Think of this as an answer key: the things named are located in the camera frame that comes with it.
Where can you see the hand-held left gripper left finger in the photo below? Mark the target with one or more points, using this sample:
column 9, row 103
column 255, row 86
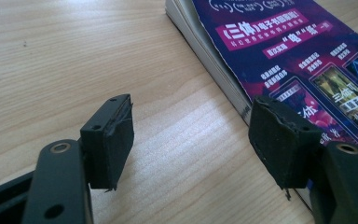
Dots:
column 108, row 146

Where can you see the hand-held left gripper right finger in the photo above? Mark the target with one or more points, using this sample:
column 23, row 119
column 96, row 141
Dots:
column 279, row 146

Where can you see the purple paperback book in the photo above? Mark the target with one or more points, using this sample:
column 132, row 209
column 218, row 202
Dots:
column 292, row 46

